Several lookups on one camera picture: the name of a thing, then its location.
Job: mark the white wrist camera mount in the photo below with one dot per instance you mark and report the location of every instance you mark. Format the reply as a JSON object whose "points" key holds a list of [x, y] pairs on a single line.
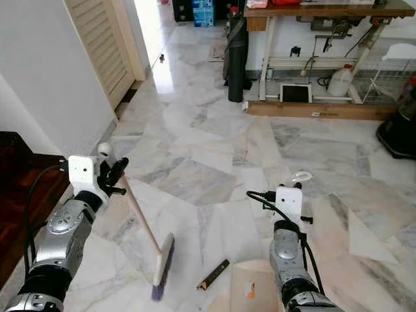
{"points": [[289, 201], [83, 172]]}

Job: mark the black rounded appliance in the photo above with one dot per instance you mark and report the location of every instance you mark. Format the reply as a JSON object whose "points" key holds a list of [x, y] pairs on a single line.
{"points": [[396, 133]]}

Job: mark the white plastic seat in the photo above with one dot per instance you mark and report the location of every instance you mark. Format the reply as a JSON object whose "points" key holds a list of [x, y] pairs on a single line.
{"points": [[400, 52]]}

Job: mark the black crate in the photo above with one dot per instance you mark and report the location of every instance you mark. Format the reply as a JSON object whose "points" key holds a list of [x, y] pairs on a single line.
{"points": [[182, 10]]}

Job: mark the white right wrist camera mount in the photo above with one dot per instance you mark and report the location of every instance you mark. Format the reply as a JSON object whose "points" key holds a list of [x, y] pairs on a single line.
{"points": [[289, 201]]}

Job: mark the dark wooden cabinet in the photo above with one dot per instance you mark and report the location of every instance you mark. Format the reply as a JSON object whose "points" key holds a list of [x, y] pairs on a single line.
{"points": [[16, 195]]}

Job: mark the wooden sewing machine table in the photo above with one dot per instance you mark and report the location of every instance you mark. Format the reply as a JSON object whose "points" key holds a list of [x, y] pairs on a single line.
{"points": [[325, 12]]}

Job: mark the beige louvred door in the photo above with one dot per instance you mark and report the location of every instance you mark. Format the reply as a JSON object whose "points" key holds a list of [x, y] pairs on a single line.
{"points": [[104, 39]]}

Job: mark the white framed black panel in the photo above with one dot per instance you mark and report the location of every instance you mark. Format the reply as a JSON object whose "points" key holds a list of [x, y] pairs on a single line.
{"points": [[296, 93]]}

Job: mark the red item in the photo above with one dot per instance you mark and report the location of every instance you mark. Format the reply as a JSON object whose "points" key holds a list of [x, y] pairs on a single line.
{"points": [[285, 2]]}

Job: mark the brown cardboard strip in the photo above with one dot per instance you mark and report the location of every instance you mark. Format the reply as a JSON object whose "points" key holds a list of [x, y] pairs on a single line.
{"points": [[213, 274]]}

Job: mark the long wooden plank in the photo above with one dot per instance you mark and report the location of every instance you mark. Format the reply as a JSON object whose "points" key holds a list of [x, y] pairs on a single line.
{"points": [[318, 110]]}

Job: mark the pink plastic bag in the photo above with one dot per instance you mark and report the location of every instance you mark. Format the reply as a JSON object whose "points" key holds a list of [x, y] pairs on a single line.
{"points": [[257, 3]]}

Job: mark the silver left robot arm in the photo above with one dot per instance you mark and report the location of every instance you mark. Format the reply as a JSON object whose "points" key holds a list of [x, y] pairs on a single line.
{"points": [[68, 240]]}

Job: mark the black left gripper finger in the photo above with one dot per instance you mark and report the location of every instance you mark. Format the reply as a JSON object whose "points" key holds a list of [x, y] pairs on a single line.
{"points": [[118, 171]]}

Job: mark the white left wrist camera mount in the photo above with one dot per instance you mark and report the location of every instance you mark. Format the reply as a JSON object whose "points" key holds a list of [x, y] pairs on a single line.
{"points": [[83, 172]]}

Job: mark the white plastic jug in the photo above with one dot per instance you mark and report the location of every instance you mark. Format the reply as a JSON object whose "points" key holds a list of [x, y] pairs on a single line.
{"points": [[340, 82]]}

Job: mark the blue printed carton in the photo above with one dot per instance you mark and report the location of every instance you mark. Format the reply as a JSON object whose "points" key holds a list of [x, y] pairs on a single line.
{"points": [[203, 14]]}

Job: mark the black rolled bag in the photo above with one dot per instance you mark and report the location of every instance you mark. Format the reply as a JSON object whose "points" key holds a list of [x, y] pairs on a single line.
{"points": [[237, 58]]}

